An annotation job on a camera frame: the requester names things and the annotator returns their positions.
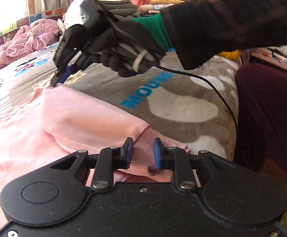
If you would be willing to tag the Mickey Mouse fleece blanket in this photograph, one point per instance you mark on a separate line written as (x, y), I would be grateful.
(198, 110)

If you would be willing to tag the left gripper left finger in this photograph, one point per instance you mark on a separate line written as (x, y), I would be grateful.
(109, 160)

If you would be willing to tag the right black gloved hand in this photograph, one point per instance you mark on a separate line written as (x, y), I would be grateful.
(132, 47)

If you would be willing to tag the person's right forearm dark sleeve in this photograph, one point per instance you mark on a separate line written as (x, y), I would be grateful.
(203, 28)

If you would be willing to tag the crumpled purple quilt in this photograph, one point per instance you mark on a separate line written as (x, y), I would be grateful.
(29, 38)

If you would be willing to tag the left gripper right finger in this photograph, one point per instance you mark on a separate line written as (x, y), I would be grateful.
(176, 160)

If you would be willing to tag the yellow folded garment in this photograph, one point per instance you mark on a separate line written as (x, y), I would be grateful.
(232, 55)

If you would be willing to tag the dark grey folded blanket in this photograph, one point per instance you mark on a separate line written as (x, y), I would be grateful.
(123, 10)

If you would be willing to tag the pink child sweatshirt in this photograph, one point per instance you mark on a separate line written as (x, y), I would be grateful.
(54, 122)

